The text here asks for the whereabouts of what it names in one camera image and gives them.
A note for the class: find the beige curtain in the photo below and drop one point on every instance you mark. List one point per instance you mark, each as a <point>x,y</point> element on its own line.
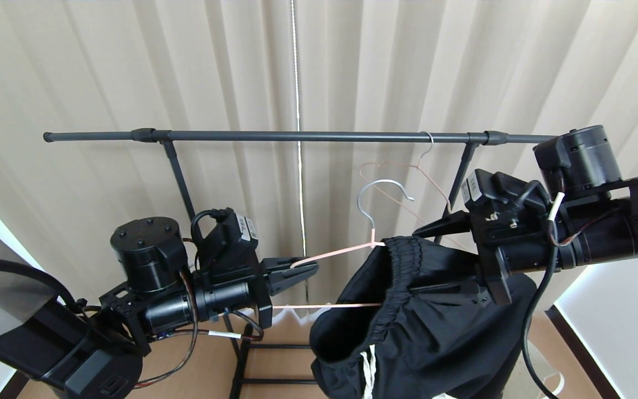
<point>130,66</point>

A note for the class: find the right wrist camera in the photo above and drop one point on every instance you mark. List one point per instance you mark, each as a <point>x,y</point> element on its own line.
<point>496,194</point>

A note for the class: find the pink clothes hanger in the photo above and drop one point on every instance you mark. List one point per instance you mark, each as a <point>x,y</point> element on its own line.
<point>391,163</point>
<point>372,230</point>

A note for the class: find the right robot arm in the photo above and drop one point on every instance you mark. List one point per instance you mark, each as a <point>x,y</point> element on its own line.
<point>579,160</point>

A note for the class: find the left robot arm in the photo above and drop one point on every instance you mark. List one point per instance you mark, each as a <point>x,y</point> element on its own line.
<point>147,255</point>

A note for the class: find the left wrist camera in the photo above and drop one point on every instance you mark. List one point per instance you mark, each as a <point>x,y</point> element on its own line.
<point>230,238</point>

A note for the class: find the black clothes rack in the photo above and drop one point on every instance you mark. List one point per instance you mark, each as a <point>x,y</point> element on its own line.
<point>297,136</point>

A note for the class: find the black shorts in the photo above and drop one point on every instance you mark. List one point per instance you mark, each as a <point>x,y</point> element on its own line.
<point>435,343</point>

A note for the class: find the white laundry basket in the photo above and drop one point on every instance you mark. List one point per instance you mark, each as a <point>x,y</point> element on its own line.
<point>543,366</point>

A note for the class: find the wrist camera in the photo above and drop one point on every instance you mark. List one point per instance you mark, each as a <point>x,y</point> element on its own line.
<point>230,238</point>
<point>496,194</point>

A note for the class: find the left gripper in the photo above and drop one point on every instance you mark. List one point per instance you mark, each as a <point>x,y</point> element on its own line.
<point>225,302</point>

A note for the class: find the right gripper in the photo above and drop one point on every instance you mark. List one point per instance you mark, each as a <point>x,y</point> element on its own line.
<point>540,252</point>

